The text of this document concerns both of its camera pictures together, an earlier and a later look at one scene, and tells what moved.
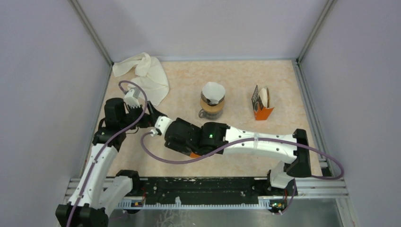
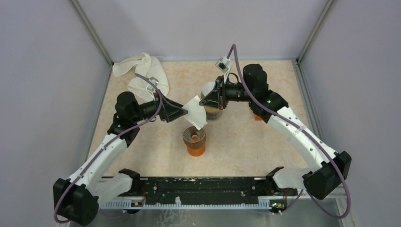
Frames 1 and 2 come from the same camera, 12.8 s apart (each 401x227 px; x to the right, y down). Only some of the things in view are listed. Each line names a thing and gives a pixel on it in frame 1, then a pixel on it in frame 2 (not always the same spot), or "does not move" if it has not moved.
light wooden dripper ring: [208, 108] does not move
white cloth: [150, 74] does not move
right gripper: [183, 150] to [217, 98]
